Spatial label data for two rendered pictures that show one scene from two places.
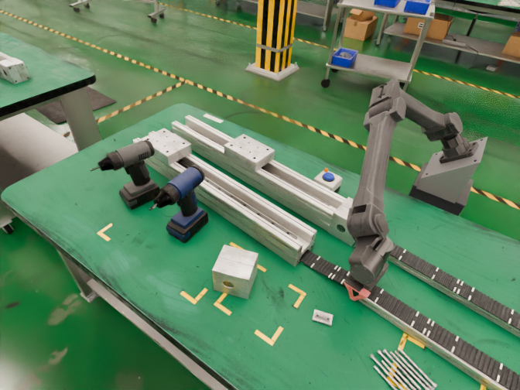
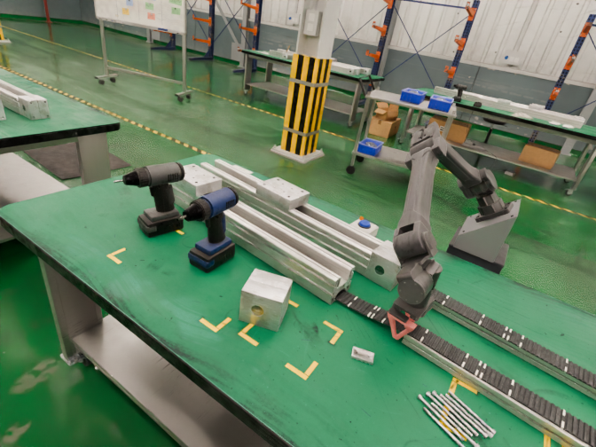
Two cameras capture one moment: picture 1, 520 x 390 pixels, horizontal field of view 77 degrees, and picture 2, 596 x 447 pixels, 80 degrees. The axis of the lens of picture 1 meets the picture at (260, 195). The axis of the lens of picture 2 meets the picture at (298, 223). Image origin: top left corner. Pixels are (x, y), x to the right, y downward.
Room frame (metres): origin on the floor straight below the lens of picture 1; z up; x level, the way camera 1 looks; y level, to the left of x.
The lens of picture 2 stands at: (-0.13, 0.05, 1.43)
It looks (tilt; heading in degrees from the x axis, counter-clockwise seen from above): 30 degrees down; 357
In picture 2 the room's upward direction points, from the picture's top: 10 degrees clockwise
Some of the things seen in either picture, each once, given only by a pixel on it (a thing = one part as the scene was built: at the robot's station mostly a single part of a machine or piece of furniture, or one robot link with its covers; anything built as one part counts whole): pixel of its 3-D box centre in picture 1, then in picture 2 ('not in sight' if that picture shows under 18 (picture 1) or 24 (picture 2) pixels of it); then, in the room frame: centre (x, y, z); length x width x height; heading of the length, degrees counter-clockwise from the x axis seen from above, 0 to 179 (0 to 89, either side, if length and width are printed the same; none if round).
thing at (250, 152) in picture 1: (249, 155); (282, 196); (1.03, 0.05, 0.87); 0.16 x 0.11 x 0.07; 52
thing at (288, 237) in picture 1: (213, 188); (242, 223); (0.88, 0.17, 0.82); 0.80 x 0.10 x 0.09; 52
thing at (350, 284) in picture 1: (359, 286); (403, 321); (0.50, -0.28, 0.85); 0.07 x 0.07 x 0.09; 51
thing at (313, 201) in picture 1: (248, 165); (280, 207); (1.03, 0.05, 0.82); 0.80 x 0.10 x 0.09; 52
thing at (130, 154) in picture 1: (128, 177); (151, 199); (0.83, 0.44, 0.89); 0.20 x 0.08 x 0.22; 135
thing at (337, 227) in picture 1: (351, 219); (390, 262); (0.77, -0.31, 0.83); 0.12 x 0.09 x 0.10; 142
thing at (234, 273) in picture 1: (237, 268); (267, 296); (0.54, 0.05, 0.83); 0.11 x 0.10 x 0.10; 167
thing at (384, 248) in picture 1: (377, 251); (425, 274); (0.52, -0.29, 0.98); 0.07 x 0.06 x 0.07; 144
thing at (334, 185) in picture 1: (326, 184); (361, 232); (0.95, -0.24, 0.81); 0.10 x 0.08 x 0.06; 142
